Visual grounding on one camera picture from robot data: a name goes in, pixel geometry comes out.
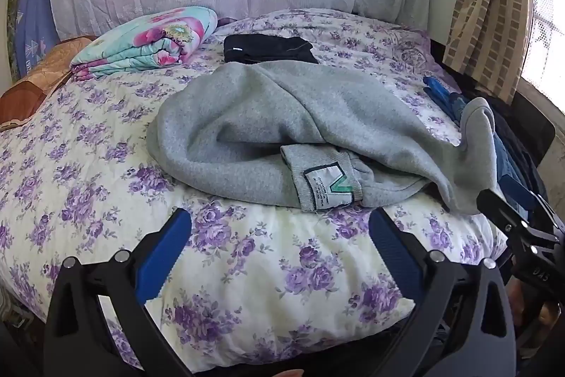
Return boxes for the person's right hand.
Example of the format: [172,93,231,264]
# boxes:
[505,277,528,336]

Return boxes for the black folded garment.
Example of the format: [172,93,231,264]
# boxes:
[223,33,319,65]

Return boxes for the green patterned cloth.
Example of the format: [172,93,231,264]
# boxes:
[5,0,21,79]

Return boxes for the bright window with mesh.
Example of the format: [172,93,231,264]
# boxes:
[518,0,565,113]

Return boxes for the brick-pattern beige curtain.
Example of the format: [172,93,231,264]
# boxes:
[441,0,536,105]

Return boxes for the purple floral bed quilt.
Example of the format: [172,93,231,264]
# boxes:
[0,8,508,365]

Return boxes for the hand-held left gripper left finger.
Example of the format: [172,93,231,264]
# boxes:
[43,208,195,377]

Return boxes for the blue garment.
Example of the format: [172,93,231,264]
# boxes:
[423,76,464,128]

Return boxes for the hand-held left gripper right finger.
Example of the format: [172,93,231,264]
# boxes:
[368,208,519,377]

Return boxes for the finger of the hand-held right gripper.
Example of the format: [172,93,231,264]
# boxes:
[530,190,565,237]
[476,188,531,235]

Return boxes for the folded teal pink floral blanket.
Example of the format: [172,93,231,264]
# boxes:
[71,6,219,78]

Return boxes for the orange brown quilt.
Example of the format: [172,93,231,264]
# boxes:
[0,35,95,132]

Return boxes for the blue jeans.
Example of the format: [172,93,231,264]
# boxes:
[490,125,537,210]

